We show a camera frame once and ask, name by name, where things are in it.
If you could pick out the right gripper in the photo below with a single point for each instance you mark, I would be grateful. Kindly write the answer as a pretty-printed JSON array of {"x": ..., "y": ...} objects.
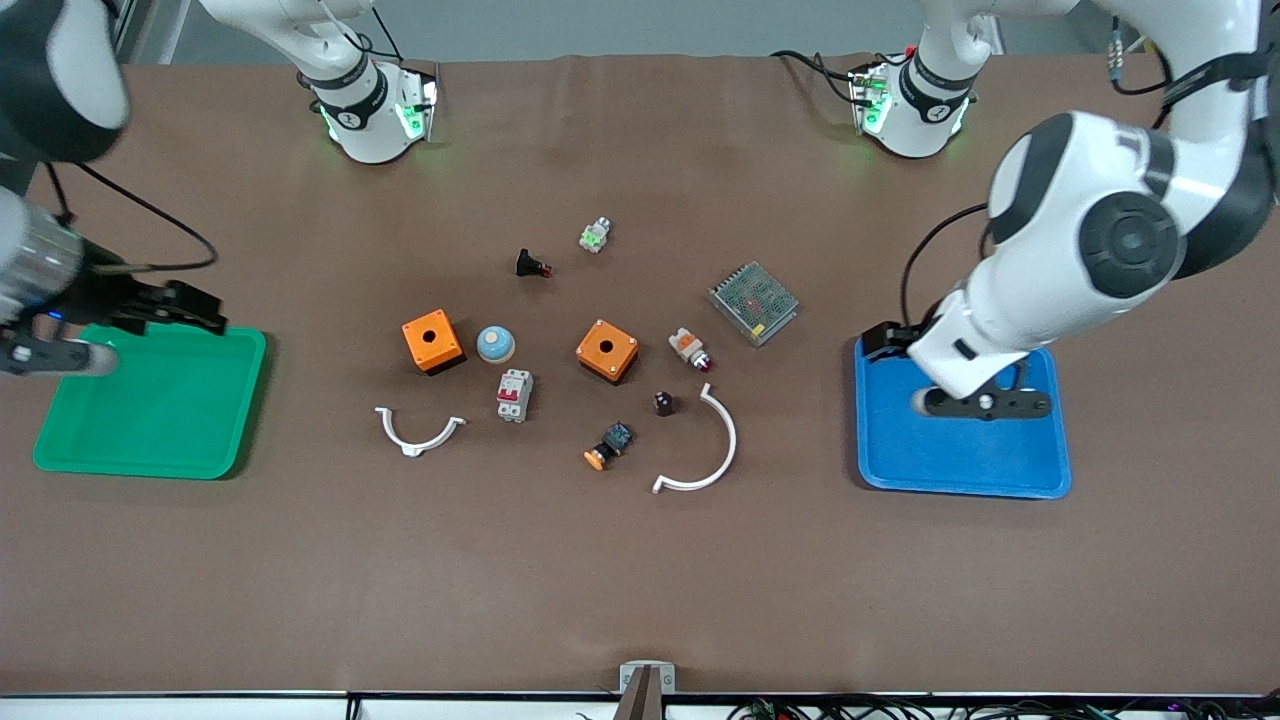
[{"x": 112, "y": 297}]

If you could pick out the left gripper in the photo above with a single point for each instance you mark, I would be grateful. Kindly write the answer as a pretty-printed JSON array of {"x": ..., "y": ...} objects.
[{"x": 884, "y": 342}]

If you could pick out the small black capacitor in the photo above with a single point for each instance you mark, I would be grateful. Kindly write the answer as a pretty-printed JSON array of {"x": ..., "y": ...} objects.
[{"x": 663, "y": 404}]

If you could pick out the white red circuit breaker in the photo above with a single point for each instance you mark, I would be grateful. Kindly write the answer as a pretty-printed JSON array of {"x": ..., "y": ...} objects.
[{"x": 514, "y": 395}]

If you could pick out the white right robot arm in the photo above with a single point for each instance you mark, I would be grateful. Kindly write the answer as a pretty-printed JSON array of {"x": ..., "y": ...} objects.
[{"x": 360, "y": 110}]

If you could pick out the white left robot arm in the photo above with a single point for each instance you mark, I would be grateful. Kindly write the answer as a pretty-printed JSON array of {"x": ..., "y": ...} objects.
[{"x": 1130, "y": 240}]

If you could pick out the blue plastic tray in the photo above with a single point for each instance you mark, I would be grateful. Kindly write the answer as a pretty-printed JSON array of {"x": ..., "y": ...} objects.
[{"x": 960, "y": 460}]

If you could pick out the green plastic tray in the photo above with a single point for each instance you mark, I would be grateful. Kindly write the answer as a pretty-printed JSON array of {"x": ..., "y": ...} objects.
[{"x": 150, "y": 420}]

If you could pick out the metal mesh power supply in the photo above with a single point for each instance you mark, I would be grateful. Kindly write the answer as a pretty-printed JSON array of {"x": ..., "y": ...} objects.
[{"x": 755, "y": 300}]

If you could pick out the large white pipe clamp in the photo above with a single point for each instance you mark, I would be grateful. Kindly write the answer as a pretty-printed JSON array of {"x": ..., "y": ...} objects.
[{"x": 730, "y": 440}]

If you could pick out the red indicator lamp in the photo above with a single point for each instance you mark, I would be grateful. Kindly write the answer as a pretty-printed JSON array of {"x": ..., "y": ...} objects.
[{"x": 686, "y": 345}]

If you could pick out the small white pipe clamp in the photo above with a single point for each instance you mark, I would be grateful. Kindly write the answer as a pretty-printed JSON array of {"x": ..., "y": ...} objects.
[{"x": 410, "y": 445}]

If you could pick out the orange button box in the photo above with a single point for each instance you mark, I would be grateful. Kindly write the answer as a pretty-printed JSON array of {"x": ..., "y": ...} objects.
[
  {"x": 445, "y": 345},
  {"x": 615, "y": 360}
]

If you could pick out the brown table mat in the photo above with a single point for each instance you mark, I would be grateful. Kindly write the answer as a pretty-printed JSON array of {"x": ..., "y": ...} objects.
[{"x": 640, "y": 560}]

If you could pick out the blue dome buzzer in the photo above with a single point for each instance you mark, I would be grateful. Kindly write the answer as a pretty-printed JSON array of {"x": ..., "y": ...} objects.
[{"x": 495, "y": 345}]

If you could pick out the green silver push button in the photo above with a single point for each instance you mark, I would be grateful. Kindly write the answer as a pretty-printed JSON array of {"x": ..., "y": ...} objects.
[{"x": 595, "y": 236}]

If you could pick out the orange push button switch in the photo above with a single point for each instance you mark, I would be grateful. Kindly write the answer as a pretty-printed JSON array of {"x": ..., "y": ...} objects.
[{"x": 598, "y": 459}]

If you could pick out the grey metal bracket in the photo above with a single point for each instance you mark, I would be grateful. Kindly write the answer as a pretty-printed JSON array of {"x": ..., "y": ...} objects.
[{"x": 630, "y": 675}]

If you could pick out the black red-tipped switch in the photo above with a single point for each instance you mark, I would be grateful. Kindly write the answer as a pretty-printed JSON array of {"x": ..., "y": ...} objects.
[{"x": 527, "y": 263}]

